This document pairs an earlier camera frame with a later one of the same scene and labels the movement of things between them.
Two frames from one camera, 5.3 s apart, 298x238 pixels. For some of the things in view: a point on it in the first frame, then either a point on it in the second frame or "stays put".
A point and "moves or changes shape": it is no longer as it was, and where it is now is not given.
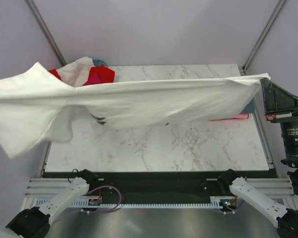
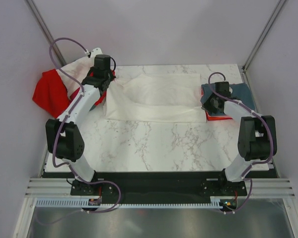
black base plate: [158, 188] stays put
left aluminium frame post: [32, 5] stays put
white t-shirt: [31, 107] moves or changes shape
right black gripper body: [287, 115] to [209, 104]
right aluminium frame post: [280, 4] stays put
